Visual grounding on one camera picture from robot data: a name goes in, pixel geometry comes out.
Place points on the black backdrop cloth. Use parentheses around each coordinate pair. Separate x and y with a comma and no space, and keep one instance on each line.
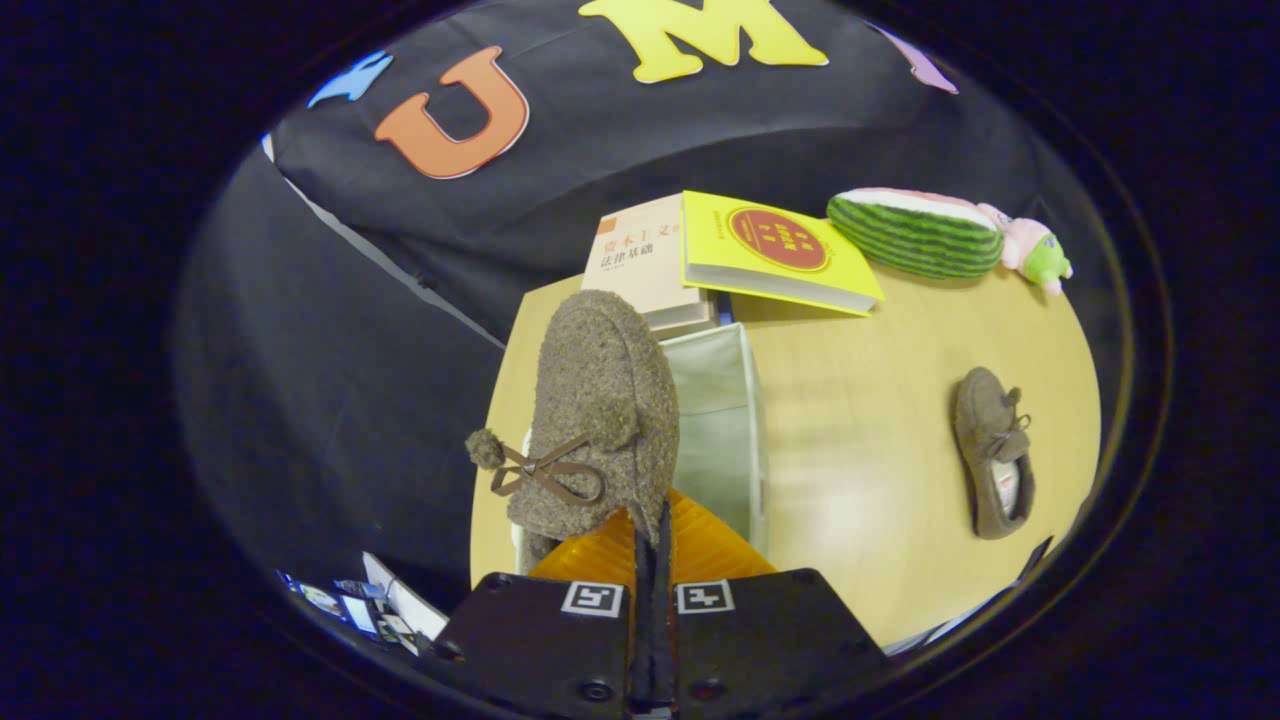
(330,400)

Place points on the watermelon slice plush toy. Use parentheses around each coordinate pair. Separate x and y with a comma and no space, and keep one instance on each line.
(915,240)

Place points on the brown felt shoe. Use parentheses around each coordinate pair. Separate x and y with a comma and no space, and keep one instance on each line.
(600,380)
(985,440)

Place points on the pale fabric storage box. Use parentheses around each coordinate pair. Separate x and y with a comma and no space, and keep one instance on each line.
(715,420)

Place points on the pile of blue printed packets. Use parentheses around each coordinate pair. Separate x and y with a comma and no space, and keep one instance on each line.
(320,598)

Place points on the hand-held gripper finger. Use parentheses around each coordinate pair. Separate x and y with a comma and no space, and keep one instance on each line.
(664,600)
(642,620)

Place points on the yellow book with red circle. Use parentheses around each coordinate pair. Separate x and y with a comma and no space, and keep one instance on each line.
(770,250)

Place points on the pink and green plush toy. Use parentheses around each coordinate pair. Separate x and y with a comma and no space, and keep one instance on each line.
(1040,258)

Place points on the white cardboard box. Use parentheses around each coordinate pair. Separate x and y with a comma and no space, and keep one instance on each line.
(415,608)

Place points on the beige book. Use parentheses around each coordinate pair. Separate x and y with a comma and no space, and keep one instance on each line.
(635,260)

